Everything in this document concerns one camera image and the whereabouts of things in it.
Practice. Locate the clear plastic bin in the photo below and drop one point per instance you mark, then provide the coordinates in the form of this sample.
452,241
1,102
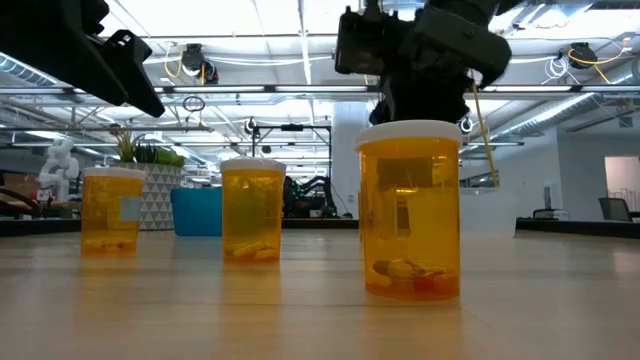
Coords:
492,215

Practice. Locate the black table back rail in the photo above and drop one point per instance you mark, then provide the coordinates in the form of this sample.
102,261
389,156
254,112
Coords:
575,227

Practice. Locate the green potted plant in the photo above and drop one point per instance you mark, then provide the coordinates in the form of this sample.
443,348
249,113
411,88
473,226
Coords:
160,156

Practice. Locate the black office chair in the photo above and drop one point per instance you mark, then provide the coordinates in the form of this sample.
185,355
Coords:
615,209

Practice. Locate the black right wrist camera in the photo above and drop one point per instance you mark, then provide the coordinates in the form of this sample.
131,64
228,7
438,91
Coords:
365,45

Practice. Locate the grey desk device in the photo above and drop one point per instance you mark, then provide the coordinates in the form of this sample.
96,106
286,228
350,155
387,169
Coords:
550,214

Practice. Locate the cardboard box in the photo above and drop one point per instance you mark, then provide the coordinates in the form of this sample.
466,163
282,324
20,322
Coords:
22,182

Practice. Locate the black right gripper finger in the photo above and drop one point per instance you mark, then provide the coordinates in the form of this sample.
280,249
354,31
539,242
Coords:
380,114
430,100

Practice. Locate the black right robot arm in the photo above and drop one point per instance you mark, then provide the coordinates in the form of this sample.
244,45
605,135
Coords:
475,4

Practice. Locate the orange bottle with oval pills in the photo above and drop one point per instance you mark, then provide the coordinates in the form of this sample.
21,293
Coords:
252,210

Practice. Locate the triangle-patterned planter pot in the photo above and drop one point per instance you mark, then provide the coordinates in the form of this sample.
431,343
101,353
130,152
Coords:
160,200

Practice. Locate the labelled orange pill bottle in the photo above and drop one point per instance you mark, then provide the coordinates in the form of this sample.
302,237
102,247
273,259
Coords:
107,215

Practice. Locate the ceiling light bar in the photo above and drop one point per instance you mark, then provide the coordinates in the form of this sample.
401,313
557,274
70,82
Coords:
540,88
220,89
320,89

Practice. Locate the black metal frame stand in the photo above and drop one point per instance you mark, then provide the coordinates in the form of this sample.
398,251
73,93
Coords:
292,127

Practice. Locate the black background robot arm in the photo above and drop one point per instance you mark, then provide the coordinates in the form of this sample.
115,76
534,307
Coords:
325,182

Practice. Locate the silver ventilation duct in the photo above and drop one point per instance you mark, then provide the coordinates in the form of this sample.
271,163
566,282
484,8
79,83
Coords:
30,75
540,120

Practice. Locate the white pillar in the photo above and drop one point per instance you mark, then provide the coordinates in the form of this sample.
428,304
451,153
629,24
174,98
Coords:
345,165

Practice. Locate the person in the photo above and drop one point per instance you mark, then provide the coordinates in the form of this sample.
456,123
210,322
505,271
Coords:
291,197

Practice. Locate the blue plastic bin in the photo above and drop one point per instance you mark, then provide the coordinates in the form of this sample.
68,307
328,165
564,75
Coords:
197,212

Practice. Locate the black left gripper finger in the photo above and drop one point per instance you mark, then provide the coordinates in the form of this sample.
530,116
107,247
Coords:
65,65
135,65

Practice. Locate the white robot figurine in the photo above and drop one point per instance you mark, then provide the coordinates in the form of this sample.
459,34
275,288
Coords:
60,165

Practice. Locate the large orange pill bottle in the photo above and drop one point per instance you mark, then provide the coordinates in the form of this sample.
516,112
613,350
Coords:
410,225

